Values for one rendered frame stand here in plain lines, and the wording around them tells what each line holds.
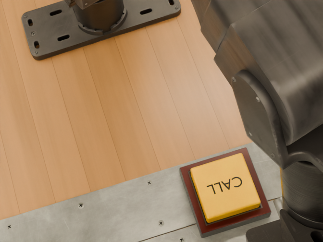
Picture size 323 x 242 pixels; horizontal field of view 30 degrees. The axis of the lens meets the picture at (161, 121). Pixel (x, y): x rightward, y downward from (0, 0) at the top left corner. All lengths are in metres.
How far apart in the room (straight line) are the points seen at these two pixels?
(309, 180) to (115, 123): 0.41
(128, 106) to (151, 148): 0.06
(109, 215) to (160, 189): 0.06
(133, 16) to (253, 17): 0.49
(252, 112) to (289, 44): 0.04
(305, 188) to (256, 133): 0.05
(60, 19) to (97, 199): 0.24
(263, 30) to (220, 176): 0.37
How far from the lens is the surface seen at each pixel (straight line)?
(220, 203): 0.65
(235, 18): 0.30
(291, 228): 0.39
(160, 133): 0.72
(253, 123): 0.33
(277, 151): 0.32
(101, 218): 0.69
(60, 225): 0.70
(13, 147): 0.74
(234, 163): 0.66
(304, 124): 0.30
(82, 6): 0.68
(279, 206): 0.54
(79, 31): 0.78
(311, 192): 0.36
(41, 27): 0.80
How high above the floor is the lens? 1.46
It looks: 67 degrees down
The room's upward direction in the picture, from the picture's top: 9 degrees counter-clockwise
